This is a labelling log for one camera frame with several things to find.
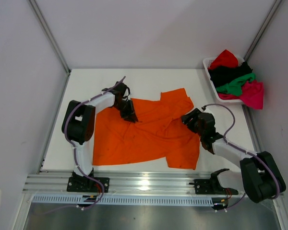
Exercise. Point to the aluminium mounting rail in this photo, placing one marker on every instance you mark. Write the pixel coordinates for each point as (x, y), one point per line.
(121, 183)

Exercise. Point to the green t shirt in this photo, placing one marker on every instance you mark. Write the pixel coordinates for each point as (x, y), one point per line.
(235, 86)

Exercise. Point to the magenta t shirt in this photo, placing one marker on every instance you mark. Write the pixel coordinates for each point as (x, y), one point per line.
(252, 95)

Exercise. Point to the red t shirt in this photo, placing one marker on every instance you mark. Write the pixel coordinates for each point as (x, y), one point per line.
(225, 59)

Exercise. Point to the white plastic laundry basket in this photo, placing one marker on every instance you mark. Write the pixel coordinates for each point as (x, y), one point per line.
(206, 63)

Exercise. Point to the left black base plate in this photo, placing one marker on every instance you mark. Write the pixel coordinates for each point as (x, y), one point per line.
(84, 185)

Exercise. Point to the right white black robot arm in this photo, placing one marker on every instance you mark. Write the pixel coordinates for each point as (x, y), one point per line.
(259, 176)

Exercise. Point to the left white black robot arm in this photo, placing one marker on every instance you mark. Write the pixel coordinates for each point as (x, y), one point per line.
(80, 121)

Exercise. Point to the slotted grey cable duct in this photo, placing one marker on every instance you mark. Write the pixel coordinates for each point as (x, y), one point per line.
(126, 200)

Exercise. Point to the orange t shirt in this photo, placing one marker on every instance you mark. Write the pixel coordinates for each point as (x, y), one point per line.
(158, 133)

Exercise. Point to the black t shirt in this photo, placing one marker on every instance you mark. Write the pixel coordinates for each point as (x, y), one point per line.
(223, 75)

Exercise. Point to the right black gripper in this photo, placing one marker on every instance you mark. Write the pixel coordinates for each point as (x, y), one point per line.
(192, 119)

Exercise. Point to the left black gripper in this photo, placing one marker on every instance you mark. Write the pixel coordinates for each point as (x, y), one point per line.
(130, 115)

